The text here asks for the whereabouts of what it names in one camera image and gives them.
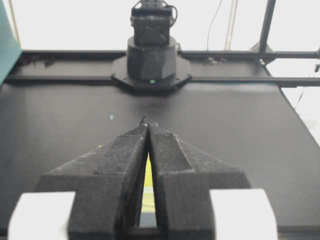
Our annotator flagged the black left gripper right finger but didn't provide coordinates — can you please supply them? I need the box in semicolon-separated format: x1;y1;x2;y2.
148;123;250;240

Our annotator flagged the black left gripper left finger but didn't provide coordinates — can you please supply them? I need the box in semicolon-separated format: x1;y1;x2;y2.
35;120;148;240

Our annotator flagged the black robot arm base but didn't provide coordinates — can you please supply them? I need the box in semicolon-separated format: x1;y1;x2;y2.
112;0;192;91

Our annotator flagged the yellow towel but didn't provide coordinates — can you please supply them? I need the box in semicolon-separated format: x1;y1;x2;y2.
141;155;156;213

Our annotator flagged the teal panel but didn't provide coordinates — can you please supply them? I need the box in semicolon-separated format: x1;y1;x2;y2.
0;0;22;85

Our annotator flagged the black metal frame rail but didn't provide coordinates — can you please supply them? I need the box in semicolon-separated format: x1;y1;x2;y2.
4;50;320;88

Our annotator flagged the black vertical frame post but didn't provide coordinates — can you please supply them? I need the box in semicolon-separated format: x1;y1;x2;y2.
259;0;276;53

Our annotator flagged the thin black hanging cable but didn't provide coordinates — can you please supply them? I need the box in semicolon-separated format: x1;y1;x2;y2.
206;0;224;51

